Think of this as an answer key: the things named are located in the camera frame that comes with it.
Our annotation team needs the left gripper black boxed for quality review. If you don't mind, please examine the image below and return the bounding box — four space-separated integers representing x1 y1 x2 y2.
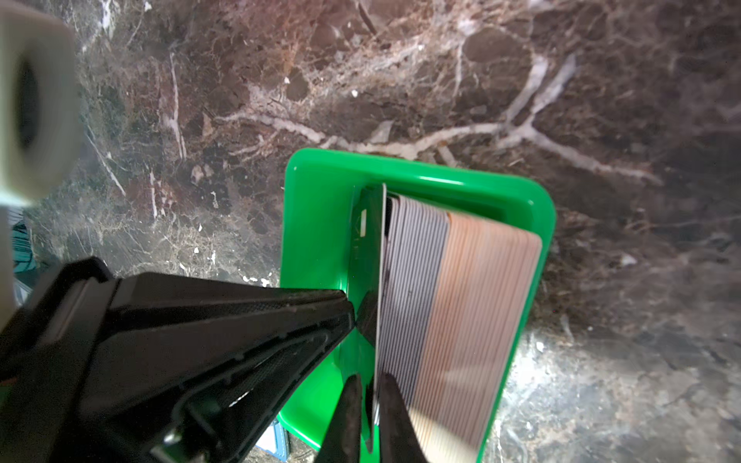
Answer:
1 257 354 462

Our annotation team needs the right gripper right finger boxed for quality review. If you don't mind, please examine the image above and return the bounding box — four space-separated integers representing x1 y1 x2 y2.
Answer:
379 372 428 463

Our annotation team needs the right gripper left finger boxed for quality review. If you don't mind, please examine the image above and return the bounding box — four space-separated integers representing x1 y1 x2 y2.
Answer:
315 374 363 463

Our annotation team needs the dark green VIP card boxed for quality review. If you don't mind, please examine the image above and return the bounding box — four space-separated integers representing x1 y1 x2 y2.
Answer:
347 184 387 432

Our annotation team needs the green plastic card tray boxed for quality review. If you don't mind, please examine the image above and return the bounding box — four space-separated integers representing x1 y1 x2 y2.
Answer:
278 149 557 462

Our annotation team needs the stack of rose gold cards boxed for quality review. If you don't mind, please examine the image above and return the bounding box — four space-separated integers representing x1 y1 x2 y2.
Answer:
409 213 542 462

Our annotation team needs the stack of black cards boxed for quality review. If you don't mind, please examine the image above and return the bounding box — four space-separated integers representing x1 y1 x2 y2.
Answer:
376 195 450 406

